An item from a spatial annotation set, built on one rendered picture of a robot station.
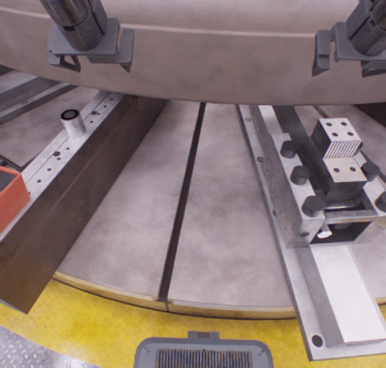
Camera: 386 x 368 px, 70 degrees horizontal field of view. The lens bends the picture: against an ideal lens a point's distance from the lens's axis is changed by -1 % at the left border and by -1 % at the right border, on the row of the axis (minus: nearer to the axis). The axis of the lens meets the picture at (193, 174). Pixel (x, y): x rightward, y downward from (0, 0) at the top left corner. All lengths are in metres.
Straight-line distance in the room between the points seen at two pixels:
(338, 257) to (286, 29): 0.85
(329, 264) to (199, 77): 0.85
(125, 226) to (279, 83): 0.91
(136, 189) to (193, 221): 0.35
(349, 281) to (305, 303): 0.18
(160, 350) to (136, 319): 0.34
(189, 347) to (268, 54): 1.08
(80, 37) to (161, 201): 1.07
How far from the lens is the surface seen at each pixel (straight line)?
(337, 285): 1.20
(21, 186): 1.06
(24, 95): 2.28
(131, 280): 1.27
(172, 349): 1.24
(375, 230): 1.25
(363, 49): 0.53
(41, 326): 1.67
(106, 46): 0.50
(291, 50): 1.02
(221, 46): 0.98
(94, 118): 1.36
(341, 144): 1.10
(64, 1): 0.43
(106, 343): 1.55
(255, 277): 1.28
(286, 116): 1.53
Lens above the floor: 1.48
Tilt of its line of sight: 50 degrees down
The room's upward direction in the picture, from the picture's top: straight up
